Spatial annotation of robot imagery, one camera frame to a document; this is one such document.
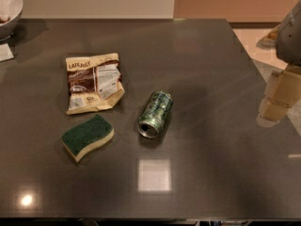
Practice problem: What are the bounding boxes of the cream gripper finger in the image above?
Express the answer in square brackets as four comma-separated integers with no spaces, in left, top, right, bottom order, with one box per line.
[257,64,301,127]

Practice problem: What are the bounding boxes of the green soda can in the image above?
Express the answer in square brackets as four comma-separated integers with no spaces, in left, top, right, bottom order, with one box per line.
[137,90,173,138]

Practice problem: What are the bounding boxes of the cream brown snack bag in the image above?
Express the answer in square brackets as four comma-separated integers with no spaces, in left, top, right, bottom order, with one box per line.
[66,53,125,115]

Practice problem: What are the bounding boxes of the green yellow sponge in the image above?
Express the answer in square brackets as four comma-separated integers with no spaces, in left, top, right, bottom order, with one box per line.
[61,115,115,162]

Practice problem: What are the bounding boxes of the metal bowl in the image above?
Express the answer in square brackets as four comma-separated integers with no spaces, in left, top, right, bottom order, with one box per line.
[0,0,24,40]

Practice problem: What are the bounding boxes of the white paper card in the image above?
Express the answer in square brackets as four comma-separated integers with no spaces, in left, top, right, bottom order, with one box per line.
[0,43,14,61]

